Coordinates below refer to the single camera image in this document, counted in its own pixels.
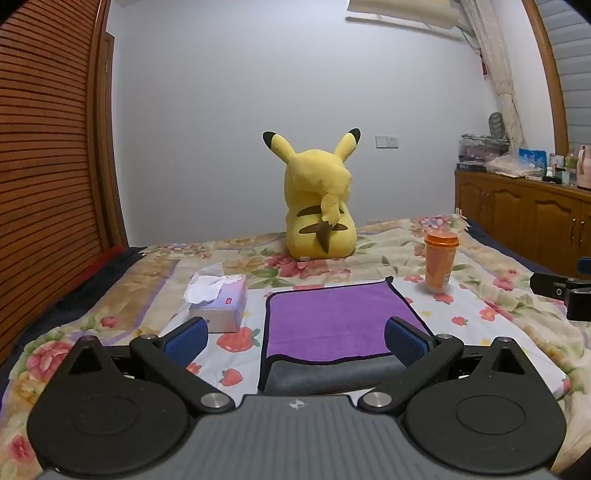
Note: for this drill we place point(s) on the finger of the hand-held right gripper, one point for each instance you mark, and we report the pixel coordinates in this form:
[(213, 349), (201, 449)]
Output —
[(549, 284)]

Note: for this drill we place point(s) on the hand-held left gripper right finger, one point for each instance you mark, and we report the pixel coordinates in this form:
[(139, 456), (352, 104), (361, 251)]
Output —
[(406, 342)]

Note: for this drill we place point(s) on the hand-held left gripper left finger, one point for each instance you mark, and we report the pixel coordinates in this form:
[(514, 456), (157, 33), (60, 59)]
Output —
[(187, 340)]

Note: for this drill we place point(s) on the purple grey towel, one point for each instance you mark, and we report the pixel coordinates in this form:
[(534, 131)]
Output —
[(328, 318)]

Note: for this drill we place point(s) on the tissue box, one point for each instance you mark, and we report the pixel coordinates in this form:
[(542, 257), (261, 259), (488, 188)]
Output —
[(221, 304)]

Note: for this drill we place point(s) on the wooden cabinet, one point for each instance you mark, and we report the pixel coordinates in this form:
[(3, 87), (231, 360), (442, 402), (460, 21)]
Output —
[(521, 217)]

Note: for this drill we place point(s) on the floral blanket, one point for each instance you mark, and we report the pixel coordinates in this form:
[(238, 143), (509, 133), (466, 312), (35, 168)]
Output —
[(138, 286)]

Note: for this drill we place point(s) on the orange lidded cup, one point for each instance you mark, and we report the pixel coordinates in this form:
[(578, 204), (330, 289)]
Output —
[(439, 265)]

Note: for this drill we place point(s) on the small white bottle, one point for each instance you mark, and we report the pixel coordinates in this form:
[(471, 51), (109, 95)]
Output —
[(554, 168)]

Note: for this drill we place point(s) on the green bottle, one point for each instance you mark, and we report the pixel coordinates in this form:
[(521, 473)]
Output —
[(571, 161)]

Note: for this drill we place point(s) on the blue packet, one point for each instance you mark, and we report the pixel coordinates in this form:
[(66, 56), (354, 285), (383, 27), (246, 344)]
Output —
[(532, 158)]

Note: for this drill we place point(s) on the black book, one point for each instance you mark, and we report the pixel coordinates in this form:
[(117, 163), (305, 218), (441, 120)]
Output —
[(471, 167)]

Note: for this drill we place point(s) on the clear storage box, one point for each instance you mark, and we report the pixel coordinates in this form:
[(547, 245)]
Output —
[(480, 147)]

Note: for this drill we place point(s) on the grey hand fan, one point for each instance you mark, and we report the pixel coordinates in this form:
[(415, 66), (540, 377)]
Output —
[(496, 124)]

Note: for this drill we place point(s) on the yellow plush toy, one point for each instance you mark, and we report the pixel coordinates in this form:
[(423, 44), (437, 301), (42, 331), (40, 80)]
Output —
[(318, 194)]

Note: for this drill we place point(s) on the beige patterned curtain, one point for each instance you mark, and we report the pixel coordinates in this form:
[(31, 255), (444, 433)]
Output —
[(501, 78)]

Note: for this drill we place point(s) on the window blind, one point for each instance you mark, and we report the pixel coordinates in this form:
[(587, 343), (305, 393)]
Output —
[(575, 69)]

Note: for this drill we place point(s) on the wooden louvered wardrobe door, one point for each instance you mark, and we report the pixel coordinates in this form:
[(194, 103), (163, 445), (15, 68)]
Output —
[(46, 161)]

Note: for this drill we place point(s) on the white air conditioner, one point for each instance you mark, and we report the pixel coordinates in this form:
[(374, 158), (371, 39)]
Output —
[(401, 11)]

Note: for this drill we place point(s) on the wooden window frame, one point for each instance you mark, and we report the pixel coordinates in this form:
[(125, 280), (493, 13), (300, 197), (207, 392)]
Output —
[(551, 83)]

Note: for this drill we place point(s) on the white wall socket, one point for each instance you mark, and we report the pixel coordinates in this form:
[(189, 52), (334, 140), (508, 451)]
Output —
[(387, 141)]

